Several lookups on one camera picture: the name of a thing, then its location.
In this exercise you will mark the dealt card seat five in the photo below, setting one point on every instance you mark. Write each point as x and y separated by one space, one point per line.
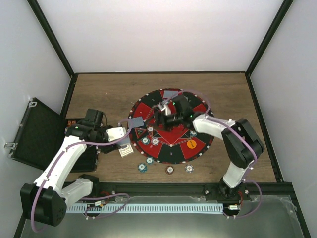
169 94

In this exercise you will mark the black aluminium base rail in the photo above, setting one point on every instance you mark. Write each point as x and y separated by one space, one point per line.
211 191

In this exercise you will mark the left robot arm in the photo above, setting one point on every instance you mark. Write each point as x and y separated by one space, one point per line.
46 199

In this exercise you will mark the green chip mat edge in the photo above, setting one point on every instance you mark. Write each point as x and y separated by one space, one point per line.
149 160

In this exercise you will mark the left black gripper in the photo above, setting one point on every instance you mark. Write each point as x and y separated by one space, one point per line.
106 149

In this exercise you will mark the black frame post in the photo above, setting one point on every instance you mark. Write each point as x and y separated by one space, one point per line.
282 11
39 14

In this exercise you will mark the green chips seat nine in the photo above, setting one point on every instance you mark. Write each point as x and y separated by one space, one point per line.
193 133

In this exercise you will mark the orange brown poker chip stack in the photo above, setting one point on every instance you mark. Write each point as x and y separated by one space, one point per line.
169 170

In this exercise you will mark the white card box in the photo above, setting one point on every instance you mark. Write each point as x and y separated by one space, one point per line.
126 150

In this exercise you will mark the green chips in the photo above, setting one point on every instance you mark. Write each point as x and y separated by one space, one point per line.
145 140

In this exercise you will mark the blue white poker chip stack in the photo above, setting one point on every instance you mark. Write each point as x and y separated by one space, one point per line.
189 168

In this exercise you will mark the dealt card seat four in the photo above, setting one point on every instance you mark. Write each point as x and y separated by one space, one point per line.
135 122

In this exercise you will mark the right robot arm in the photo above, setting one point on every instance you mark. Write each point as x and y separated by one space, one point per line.
242 143

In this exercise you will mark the round red black poker mat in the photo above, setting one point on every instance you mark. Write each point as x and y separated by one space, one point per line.
172 147

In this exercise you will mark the light blue slotted cable duct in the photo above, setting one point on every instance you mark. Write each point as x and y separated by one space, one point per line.
200 208

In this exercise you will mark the black frame post left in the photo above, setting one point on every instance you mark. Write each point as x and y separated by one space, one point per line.
39 14

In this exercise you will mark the triangular all in marker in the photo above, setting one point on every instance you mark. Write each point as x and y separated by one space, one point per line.
139 131

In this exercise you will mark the green poker chip stack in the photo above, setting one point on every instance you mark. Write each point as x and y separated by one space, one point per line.
142 167

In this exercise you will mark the black frame post right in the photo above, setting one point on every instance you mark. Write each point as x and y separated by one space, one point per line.
282 11

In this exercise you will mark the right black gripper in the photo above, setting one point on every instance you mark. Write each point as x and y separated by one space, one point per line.
158 114

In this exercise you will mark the orange big blind button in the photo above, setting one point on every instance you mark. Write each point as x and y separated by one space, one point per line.
191 144

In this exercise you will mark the black poker set case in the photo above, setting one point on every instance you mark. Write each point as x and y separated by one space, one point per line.
40 135

